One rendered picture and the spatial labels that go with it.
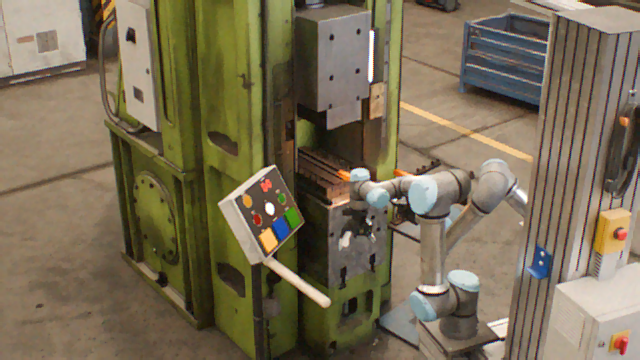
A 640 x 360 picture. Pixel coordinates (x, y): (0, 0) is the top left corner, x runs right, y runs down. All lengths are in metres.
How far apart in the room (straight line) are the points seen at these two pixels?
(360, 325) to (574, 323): 1.76
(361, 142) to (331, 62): 0.63
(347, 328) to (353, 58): 1.42
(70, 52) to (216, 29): 5.11
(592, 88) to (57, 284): 3.44
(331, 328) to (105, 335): 1.25
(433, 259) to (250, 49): 1.17
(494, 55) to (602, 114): 5.10
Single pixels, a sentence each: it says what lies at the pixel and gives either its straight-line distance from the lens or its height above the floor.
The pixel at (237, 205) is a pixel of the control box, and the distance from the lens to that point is 2.93.
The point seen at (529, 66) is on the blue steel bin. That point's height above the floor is 0.44.
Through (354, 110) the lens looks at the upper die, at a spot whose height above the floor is 1.32.
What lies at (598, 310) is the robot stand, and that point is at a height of 1.23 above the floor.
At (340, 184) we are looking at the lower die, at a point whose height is 0.97.
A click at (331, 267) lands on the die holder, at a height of 0.59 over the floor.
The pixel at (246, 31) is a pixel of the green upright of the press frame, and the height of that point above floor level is 1.74.
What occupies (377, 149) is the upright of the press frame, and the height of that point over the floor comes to 1.00.
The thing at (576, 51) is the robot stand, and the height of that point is 1.94.
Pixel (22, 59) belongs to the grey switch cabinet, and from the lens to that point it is 8.29.
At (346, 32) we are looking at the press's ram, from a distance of 3.25.
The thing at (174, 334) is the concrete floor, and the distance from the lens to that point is 4.20.
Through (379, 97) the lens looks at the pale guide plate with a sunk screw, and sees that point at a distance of 3.67.
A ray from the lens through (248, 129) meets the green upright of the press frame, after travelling 3.26.
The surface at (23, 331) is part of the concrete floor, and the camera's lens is 4.44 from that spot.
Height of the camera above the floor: 2.57
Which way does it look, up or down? 26 degrees down
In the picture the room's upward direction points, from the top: straight up
